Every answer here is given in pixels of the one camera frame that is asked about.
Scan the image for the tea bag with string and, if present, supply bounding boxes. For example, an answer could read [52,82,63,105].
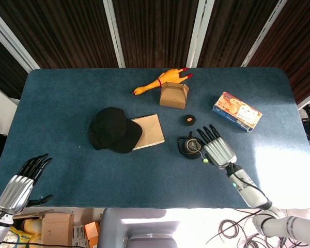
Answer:
[187,139,209,164]

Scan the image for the tangled dark floor cables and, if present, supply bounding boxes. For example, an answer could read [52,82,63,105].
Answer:
[205,208,310,248]

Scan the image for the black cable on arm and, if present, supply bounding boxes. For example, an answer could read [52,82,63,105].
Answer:
[227,164,272,208]

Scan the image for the blue biscuit box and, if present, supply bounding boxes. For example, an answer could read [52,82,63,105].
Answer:
[212,91,264,133]

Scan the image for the cardboard gable box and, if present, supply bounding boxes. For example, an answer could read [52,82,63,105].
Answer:
[159,82,190,110]

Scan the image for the black baseball cap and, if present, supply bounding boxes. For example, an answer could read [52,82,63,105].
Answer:
[88,106,143,154]

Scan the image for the white partition frame post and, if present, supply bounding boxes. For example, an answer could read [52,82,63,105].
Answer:
[185,0,215,69]
[102,0,126,69]
[241,0,288,68]
[0,11,41,73]

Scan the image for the yellow plastic bag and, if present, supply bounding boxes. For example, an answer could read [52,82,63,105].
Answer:
[8,218,42,245]

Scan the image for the yellow rubber chicken toy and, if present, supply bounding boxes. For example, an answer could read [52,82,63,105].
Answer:
[133,67,194,96]

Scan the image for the small orange box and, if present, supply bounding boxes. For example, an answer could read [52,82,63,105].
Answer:
[84,221,100,248]

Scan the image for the grey robot torso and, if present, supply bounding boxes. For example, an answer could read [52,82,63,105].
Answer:
[97,208,182,248]

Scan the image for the brown kraft notebook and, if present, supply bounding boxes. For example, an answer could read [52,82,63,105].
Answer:
[130,113,166,151]

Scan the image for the blue tablecloth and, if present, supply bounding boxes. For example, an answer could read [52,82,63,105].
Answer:
[0,67,310,209]

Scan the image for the dark brown slatted panel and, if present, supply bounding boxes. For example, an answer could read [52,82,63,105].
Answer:
[247,0,310,104]
[197,0,279,68]
[0,0,119,70]
[112,0,200,69]

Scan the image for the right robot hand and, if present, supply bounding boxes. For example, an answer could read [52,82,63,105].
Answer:
[196,124,238,171]

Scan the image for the brown cardboard carton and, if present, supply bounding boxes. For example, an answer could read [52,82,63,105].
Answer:
[41,212,75,248]

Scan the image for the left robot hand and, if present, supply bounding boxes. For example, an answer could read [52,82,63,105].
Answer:
[0,153,54,215]

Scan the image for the black round lidded container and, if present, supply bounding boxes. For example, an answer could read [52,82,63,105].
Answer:
[177,131,206,160]

